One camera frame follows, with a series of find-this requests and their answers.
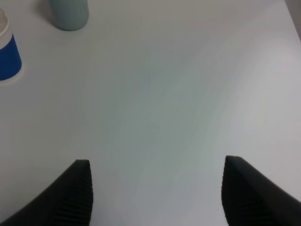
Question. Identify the blue sleeved paper cup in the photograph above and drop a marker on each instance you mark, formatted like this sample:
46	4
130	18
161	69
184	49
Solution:
10	60

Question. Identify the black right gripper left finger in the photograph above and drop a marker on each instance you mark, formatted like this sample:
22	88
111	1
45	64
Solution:
68	201

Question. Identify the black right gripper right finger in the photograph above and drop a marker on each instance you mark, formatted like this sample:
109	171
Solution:
250	199

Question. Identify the teal plastic cup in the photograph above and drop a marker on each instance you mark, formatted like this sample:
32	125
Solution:
69	15

